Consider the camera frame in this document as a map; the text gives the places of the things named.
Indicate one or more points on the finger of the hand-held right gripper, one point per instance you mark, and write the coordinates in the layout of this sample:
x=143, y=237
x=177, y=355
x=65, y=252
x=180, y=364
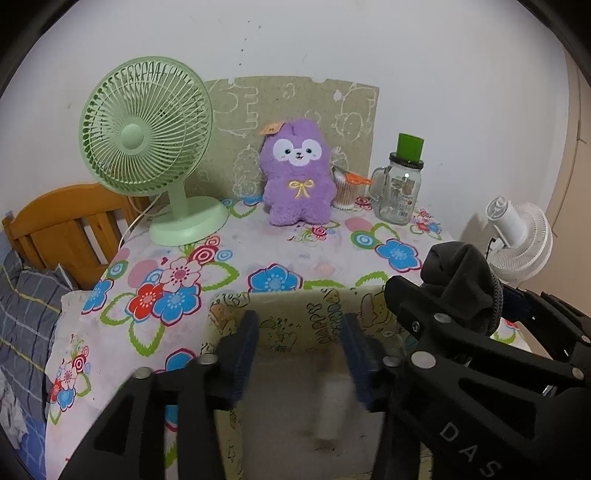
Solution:
x=418, y=318
x=554, y=318

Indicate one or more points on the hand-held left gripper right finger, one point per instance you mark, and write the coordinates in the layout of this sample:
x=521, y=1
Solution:
x=358, y=364

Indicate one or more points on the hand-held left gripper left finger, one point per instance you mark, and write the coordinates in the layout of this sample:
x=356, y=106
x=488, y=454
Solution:
x=244, y=355

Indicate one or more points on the black sock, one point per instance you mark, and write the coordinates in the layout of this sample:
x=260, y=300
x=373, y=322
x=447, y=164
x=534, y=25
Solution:
x=461, y=281

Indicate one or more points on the cartoon print fabric storage box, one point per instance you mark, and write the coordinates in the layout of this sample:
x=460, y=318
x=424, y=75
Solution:
x=318, y=318

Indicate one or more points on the white clip fan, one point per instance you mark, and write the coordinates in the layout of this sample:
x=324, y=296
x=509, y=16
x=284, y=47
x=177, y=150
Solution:
x=526, y=240

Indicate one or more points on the floral tablecloth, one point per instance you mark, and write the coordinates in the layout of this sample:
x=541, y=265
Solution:
x=184, y=277

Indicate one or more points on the glass jar mug green lid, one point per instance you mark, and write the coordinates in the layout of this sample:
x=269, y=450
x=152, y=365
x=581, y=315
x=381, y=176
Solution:
x=399, y=194

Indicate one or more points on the beige wooden door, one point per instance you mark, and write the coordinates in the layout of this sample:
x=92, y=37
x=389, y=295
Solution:
x=577, y=184

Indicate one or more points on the cotton swab container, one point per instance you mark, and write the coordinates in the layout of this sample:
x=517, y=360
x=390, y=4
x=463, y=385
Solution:
x=344, y=194

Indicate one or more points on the purple plush toy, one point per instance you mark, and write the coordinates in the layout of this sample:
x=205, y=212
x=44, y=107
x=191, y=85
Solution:
x=298, y=189

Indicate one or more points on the grey plaid pillow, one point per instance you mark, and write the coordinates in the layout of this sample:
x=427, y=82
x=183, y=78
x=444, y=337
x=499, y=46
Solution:
x=27, y=314

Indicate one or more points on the wooden bed headboard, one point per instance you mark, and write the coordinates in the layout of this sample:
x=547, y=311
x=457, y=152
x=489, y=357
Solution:
x=55, y=221

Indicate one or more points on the green desk fan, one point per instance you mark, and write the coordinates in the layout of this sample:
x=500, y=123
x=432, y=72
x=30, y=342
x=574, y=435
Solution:
x=131, y=138

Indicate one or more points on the beige cartoon print mat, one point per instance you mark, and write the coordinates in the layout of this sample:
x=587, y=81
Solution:
x=240, y=106

